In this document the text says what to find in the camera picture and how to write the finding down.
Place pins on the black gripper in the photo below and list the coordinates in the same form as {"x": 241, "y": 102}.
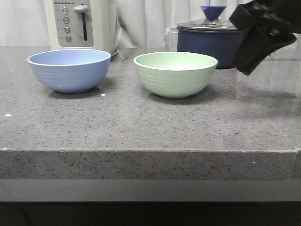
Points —
{"x": 276, "y": 18}

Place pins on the green bowl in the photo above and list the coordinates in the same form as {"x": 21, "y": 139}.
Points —
{"x": 175, "y": 74}

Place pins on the blue bowl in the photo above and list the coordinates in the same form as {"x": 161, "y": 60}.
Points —
{"x": 70, "y": 70}

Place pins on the blue saucepan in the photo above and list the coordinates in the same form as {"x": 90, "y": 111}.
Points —
{"x": 221, "y": 45}

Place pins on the glass pot lid blue knob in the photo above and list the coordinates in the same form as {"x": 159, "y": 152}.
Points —
{"x": 211, "y": 22}

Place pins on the clear plastic container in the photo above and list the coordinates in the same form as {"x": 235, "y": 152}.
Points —
{"x": 171, "y": 37}

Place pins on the cream toaster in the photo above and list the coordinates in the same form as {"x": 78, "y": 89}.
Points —
{"x": 90, "y": 24}

